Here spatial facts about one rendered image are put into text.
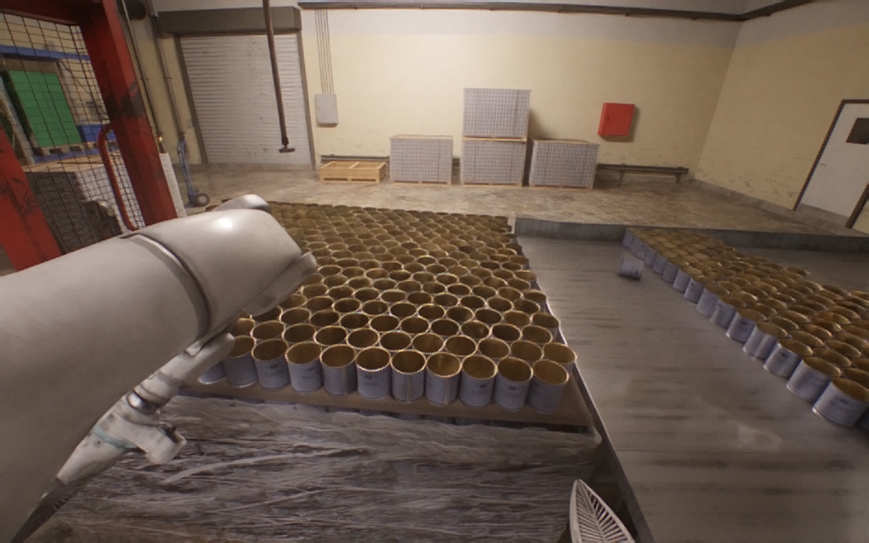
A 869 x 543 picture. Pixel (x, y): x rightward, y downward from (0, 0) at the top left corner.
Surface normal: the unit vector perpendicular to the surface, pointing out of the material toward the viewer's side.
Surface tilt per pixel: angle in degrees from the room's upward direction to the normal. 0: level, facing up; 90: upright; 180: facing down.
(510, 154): 88
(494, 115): 89
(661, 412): 0
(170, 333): 99
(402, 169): 92
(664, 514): 0
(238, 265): 75
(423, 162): 88
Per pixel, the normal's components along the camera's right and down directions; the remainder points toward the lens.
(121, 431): 0.58, 0.03
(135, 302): 0.85, -0.31
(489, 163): -0.06, 0.47
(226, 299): 0.95, 0.31
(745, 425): 0.02, -0.90
